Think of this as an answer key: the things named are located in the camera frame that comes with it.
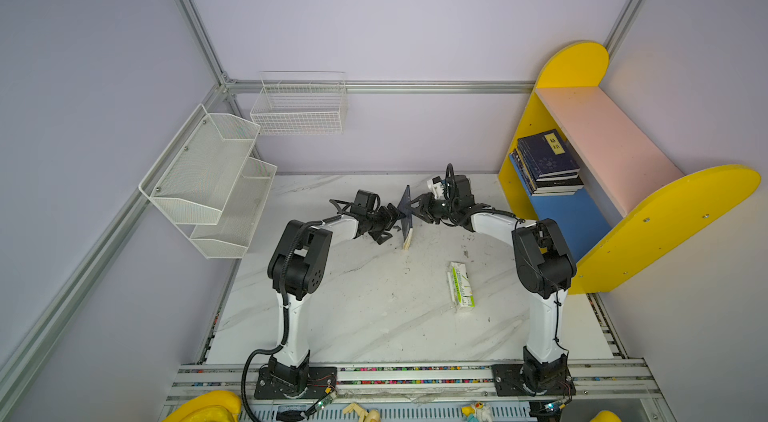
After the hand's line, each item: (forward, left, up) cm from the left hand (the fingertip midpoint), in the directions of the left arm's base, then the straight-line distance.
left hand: (402, 223), depth 99 cm
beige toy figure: (-52, +10, -4) cm, 53 cm away
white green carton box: (-22, -17, -1) cm, 28 cm away
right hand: (+1, -1, +8) cm, 8 cm away
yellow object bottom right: (-52, -46, -1) cm, 70 cm away
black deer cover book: (+7, -47, +17) cm, 51 cm away
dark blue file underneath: (+17, -49, +16) cm, 54 cm away
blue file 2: (+4, -48, +15) cm, 51 cm away
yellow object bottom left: (-51, +45, -2) cm, 67 cm away
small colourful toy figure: (-51, -15, -2) cm, 53 cm away
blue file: (+4, -1, +5) cm, 6 cm away
